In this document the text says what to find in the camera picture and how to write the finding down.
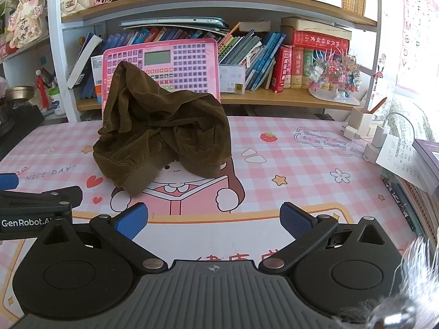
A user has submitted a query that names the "brown velvet garment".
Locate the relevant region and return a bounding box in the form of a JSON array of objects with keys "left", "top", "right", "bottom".
[{"left": 93, "top": 62, "right": 231, "bottom": 196}]

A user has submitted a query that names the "black desk side object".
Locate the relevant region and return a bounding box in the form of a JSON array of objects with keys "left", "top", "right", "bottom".
[{"left": 1, "top": 105, "right": 44, "bottom": 159}]

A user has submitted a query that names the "pink checkered cartoon desk mat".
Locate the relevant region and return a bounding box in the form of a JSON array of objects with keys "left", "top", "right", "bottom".
[{"left": 1, "top": 117, "right": 415, "bottom": 328}]

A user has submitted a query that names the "brass round tin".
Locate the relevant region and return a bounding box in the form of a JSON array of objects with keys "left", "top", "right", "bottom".
[{"left": 4, "top": 86, "right": 34, "bottom": 101}]

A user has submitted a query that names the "red tassel ornament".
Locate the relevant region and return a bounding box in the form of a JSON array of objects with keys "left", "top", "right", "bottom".
[{"left": 36, "top": 69, "right": 49, "bottom": 110}]

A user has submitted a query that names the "white tub with green lid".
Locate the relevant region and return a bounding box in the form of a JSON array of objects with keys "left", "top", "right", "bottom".
[{"left": 48, "top": 86, "right": 66, "bottom": 116}]

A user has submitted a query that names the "white power adapter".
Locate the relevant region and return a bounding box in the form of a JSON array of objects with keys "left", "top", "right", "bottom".
[{"left": 363, "top": 126, "right": 390, "bottom": 164}]

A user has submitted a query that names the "stack of books at right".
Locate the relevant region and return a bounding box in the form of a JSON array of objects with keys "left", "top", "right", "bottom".
[{"left": 376, "top": 135, "right": 438, "bottom": 244}]

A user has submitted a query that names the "white pen holder box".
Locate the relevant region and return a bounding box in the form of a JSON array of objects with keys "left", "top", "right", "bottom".
[{"left": 347, "top": 107, "right": 373, "bottom": 137}]

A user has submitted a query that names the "leaning white paperback book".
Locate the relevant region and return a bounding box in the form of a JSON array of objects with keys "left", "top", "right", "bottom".
[{"left": 67, "top": 33, "right": 103, "bottom": 89}]

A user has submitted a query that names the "colourful crystal flower ornament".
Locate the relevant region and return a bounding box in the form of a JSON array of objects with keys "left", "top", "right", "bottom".
[{"left": 307, "top": 50, "right": 362, "bottom": 106}]

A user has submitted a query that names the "pink doll figurine decoration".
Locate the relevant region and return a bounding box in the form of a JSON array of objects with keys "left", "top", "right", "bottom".
[{"left": 7, "top": 0, "right": 48, "bottom": 49}]

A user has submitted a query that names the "clear plastic card box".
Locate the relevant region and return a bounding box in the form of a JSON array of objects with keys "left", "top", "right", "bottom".
[{"left": 219, "top": 65, "right": 246, "bottom": 94}]

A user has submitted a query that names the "red thick dictionary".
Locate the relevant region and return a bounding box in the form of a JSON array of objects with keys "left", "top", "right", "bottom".
[{"left": 270, "top": 45, "right": 292, "bottom": 93}]

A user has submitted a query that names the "pink keyboard learning tablet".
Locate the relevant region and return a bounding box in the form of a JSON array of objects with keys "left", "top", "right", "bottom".
[{"left": 100, "top": 39, "right": 220, "bottom": 108}]

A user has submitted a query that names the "white wooden bookshelf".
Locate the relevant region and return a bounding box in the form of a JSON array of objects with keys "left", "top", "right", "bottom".
[{"left": 47, "top": 0, "right": 382, "bottom": 122}]

